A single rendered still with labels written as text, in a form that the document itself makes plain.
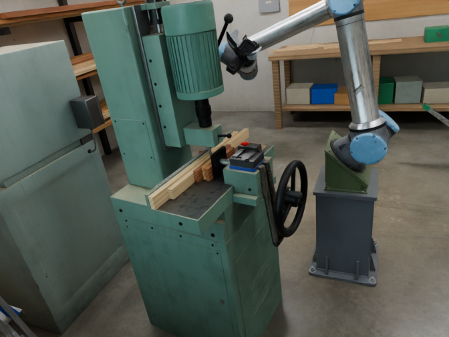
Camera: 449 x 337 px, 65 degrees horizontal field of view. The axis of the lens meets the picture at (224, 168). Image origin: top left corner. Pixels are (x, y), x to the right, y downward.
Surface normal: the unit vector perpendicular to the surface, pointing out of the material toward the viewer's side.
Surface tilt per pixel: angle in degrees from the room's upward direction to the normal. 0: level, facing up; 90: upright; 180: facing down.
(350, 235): 90
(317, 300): 0
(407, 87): 90
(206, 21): 90
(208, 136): 90
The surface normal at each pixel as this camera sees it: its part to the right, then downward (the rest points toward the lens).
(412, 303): -0.13, -0.89
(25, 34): 0.92, 0.07
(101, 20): -0.50, 0.44
